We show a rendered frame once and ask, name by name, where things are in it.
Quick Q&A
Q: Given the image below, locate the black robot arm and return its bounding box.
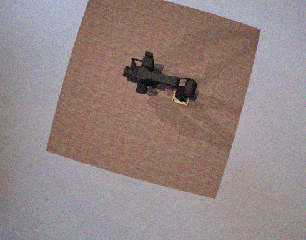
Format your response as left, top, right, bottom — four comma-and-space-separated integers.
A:
122, 66, 198, 102

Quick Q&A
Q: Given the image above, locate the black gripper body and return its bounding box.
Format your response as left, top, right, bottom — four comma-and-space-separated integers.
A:
127, 77, 159, 88

